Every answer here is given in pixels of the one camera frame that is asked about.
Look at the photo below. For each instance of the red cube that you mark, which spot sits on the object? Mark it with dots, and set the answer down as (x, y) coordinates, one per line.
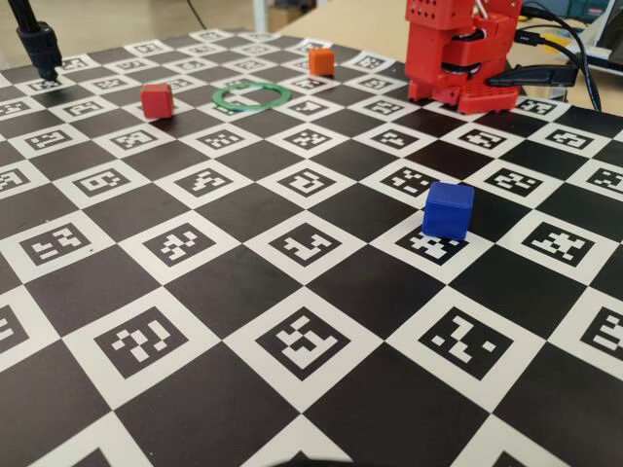
(157, 101)

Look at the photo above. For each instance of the black tripod leg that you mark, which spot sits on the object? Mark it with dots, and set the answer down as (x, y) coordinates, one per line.
(41, 46)

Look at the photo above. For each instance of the orange cube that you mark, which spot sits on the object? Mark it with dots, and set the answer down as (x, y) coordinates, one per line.
(321, 62)

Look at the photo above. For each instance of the white table leg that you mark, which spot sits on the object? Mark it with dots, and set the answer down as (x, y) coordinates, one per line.
(259, 14)

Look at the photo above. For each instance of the black white marker checkerboard mat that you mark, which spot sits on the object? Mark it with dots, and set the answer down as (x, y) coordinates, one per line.
(243, 282)

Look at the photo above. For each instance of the brown cardboard box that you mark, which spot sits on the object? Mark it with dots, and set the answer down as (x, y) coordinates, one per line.
(282, 18)

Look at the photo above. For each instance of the blue cube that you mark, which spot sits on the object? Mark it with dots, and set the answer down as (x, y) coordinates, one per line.
(448, 211)

